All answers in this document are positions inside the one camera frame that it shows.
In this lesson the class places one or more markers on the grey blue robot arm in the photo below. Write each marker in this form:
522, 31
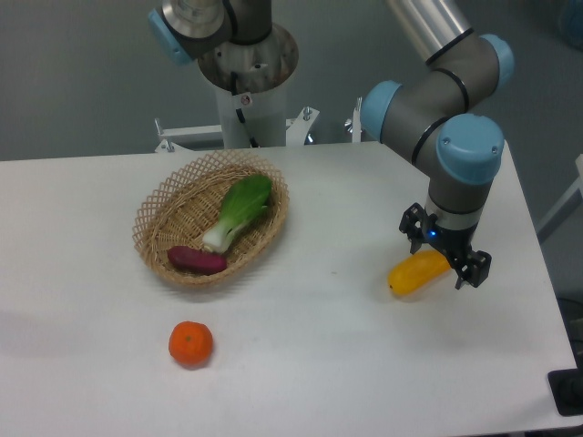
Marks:
430, 124

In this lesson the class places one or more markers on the white metal frame bracket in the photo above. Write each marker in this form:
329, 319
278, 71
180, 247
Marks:
298, 132

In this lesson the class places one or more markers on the green bok choy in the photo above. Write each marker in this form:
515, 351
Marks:
243, 203

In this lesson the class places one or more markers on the yellow mango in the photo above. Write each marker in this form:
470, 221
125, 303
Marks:
416, 271

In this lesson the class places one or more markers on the black device at table edge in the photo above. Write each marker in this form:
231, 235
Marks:
566, 388

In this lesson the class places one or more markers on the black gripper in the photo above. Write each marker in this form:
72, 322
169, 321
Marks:
455, 244

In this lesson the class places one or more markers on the purple sweet potato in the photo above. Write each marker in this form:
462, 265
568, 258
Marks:
195, 260

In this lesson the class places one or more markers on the woven wicker basket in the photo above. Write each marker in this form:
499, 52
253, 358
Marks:
187, 204

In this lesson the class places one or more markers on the orange tangerine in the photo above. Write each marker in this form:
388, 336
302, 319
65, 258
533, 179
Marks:
191, 343

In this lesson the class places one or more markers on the white furniture leg right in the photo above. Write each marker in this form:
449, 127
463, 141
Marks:
566, 204

